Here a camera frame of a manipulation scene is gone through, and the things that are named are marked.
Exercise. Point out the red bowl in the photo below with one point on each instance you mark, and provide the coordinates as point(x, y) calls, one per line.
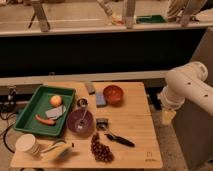
point(113, 94)

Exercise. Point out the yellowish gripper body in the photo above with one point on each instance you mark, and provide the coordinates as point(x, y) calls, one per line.
point(167, 116)

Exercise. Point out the blue sponge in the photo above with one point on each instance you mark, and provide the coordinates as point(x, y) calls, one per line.
point(100, 100)

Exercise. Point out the purple bowl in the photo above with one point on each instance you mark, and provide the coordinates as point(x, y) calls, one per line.
point(73, 120)

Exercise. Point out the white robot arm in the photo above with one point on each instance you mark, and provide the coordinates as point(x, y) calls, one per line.
point(185, 82)

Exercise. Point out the white paper cup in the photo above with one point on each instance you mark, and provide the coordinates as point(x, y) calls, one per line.
point(27, 143)

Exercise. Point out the orange sausage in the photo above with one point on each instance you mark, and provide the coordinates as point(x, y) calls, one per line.
point(45, 121)

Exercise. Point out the bunch of dark grapes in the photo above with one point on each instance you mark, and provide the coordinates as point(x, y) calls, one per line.
point(101, 152)

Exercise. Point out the green plastic tray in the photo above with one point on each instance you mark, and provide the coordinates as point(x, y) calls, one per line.
point(40, 104)

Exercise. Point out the black handled brush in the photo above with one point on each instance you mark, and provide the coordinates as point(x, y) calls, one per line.
point(102, 124)

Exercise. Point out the small metal cup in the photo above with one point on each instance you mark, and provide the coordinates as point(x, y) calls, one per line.
point(82, 103)

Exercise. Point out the apple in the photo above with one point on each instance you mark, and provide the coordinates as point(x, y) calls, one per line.
point(56, 100)

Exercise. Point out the grey cloth piece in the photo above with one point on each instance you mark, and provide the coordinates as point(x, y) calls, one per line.
point(55, 113)

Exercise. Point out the green mat in background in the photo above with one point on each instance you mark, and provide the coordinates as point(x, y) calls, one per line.
point(150, 19)

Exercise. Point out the grey block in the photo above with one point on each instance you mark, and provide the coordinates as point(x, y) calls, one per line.
point(90, 88)

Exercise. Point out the metal spoon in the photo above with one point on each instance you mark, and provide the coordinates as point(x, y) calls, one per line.
point(81, 122)

